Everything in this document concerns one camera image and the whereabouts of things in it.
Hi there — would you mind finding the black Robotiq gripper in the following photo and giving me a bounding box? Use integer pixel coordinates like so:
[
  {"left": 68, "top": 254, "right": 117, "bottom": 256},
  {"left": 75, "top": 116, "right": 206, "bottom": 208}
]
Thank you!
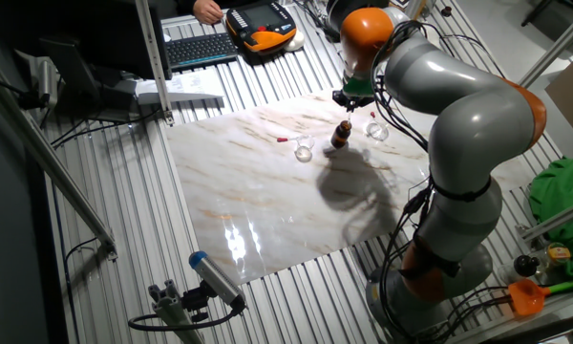
[{"left": 332, "top": 89, "right": 374, "bottom": 116}]

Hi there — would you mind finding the person hand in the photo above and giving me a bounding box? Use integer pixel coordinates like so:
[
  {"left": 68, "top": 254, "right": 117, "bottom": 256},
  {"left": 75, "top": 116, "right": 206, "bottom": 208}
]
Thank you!
[{"left": 192, "top": 0, "right": 225, "bottom": 26}]

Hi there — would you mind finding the brown glass bottle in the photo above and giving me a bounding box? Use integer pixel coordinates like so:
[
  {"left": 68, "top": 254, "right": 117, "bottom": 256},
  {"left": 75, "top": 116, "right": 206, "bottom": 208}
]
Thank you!
[{"left": 329, "top": 120, "right": 352, "bottom": 149}]

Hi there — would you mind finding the clear glass beaker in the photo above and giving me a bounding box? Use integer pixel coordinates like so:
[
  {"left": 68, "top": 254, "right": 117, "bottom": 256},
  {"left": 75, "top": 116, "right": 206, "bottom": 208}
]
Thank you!
[
  {"left": 365, "top": 117, "right": 391, "bottom": 143},
  {"left": 293, "top": 133, "right": 316, "bottom": 163}
]

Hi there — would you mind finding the white round object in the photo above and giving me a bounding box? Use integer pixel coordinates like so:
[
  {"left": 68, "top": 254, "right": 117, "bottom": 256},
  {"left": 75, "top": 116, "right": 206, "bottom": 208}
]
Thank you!
[{"left": 284, "top": 31, "right": 307, "bottom": 53}]

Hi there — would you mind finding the black filament spool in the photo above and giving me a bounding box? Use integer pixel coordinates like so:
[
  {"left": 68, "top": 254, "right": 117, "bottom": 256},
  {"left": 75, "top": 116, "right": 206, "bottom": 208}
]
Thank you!
[{"left": 325, "top": 0, "right": 364, "bottom": 44}]

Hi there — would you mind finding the orange black teach pendant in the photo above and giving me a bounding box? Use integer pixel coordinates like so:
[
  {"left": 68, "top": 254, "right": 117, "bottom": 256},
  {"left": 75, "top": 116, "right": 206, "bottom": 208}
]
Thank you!
[{"left": 224, "top": 1, "right": 299, "bottom": 54}]

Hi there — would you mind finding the marble pattern sheet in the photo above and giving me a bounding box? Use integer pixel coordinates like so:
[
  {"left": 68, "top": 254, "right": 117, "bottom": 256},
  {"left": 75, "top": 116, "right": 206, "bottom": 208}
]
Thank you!
[{"left": 165, "top": 78, "right": 534, "bottom": 287}]

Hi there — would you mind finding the black keyboard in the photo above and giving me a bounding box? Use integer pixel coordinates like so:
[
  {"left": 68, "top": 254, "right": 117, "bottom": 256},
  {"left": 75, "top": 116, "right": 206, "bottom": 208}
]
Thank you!
[{"left": 164, "top": 32, "right": 240, "bottom": 73}]

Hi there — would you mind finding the white paper sheet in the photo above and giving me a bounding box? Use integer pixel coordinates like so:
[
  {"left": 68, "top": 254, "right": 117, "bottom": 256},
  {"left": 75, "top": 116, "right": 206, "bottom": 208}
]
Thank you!
[{"left": 134, "top": 69, "right": 225, "bottom": 106}]

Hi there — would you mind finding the green cloth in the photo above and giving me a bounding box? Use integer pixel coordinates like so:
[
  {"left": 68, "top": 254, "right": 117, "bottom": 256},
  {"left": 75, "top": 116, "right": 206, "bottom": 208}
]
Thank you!
[{"left": 527, "top": 157, "right": 573, "bottom": 281}]

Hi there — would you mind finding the clear bottle black cap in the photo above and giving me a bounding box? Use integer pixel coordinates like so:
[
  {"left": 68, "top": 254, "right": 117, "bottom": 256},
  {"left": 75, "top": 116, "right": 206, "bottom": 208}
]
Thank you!
[{"left": 497, "top": 254, "right": 541, "bottom": 286}]

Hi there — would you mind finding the black monitor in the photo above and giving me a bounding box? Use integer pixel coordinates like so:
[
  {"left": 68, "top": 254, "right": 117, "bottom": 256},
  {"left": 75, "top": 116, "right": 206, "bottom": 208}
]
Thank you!
[{"left": 74, "top": 0, "right": 173, "bottom": 81}]

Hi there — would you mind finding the jar with yellow lid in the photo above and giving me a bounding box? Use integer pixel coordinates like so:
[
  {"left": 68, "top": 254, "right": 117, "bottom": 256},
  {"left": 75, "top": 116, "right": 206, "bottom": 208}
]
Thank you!
[{"left": 543, "top": 242, "right": 573, "bottom": 267}]

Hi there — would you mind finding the short aluminium profile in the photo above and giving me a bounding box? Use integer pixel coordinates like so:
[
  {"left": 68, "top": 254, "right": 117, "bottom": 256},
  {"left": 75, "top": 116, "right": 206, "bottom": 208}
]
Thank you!
[{"left": 147, "top": 279, "right": 206, "bottom": 344}]

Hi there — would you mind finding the black monitor stand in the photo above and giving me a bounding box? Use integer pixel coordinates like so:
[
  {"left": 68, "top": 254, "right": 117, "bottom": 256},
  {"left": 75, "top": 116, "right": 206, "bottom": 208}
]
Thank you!
[{"left": 40, "top": 36, "right": 139, "bottom": 123}]

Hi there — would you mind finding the black cable bundle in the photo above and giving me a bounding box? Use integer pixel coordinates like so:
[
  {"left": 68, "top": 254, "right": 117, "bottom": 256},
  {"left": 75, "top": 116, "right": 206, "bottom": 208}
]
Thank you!
[{"left": 370, "top": 19, "right": 512, "bottom": 344}]

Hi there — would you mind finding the aluminium frame post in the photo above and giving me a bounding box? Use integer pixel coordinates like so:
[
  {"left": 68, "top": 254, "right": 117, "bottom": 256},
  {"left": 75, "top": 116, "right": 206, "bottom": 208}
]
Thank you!
[
  {"left": 407, "top": 0, "right": 431, "bottom": 19},
  {"left": 519, "top": 2, "right": 573, "bottom": 90},
  {"left": 134, "top": 0, "right": 176, "bottom": 126}
]

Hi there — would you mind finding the silver camera blue cap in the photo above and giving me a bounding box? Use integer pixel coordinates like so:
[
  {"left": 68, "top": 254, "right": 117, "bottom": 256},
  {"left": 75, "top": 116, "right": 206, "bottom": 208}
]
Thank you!
[{"left": 188, "top": 250, "right": 247, "bottom": 312}]

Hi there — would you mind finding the aluminium frame strut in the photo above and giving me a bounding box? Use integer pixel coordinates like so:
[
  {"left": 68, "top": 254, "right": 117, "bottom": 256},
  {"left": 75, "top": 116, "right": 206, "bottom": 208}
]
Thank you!
[
  {"left": 515, "top": 195, "right": 573, "bottom": 243},
  {"left": 0, "top": 66, "right": 119, "bottom": 262}
]

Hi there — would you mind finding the black camera clamp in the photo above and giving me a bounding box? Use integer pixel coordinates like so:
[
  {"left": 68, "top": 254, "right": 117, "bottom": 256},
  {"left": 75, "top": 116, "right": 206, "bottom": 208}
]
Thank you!
[{"left": 180, "top": 281, "right": 216, "bottom": 324}]

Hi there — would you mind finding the orange funnel green handle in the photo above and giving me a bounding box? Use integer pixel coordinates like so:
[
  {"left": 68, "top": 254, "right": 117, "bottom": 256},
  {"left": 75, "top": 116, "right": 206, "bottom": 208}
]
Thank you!
[{"left": 507, "top": 277, "right": 573, "bottom": 316}]

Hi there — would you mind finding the black camera cable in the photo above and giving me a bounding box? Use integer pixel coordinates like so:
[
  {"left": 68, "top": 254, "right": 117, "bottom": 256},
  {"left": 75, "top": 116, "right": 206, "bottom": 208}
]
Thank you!
[{"left": 127, "top": 304, "right": 247, "bottom": 333}]

